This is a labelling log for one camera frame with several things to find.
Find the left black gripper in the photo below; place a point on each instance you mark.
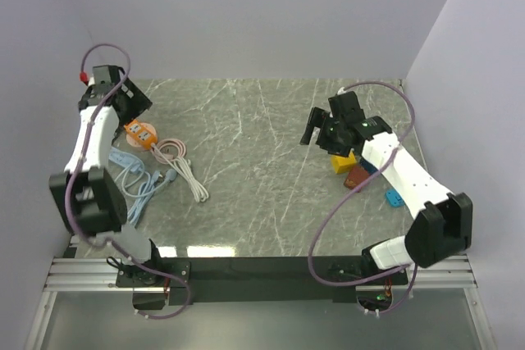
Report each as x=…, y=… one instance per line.
x=139, y=102

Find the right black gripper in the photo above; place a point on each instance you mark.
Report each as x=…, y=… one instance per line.
x=321, y=119

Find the pink round socket base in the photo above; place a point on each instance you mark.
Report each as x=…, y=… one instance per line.
x=134, y=143

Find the orange power strip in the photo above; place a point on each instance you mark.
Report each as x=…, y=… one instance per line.
x=140, y=134

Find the yellow cube socket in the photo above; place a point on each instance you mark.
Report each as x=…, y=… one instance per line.
x=343, y=165

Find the light blue power strip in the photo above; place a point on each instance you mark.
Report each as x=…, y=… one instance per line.
x=126, y=160

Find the red-brown cube socket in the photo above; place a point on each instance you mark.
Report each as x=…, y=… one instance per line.
x=355, y=177

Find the blue cube socket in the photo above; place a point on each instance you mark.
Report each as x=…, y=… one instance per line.
x=367, y=166

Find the bright blue plug adapter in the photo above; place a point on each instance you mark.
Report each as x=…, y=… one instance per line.
x=394, y=198

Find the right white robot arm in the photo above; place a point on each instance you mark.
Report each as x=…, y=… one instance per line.
x=442, y=220

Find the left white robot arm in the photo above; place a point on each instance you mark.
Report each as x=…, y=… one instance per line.
x=89, y=201

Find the black base beam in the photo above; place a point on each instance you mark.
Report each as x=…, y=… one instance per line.
x=241, y=279

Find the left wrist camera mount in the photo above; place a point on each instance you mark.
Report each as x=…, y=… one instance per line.
x=87, y=80

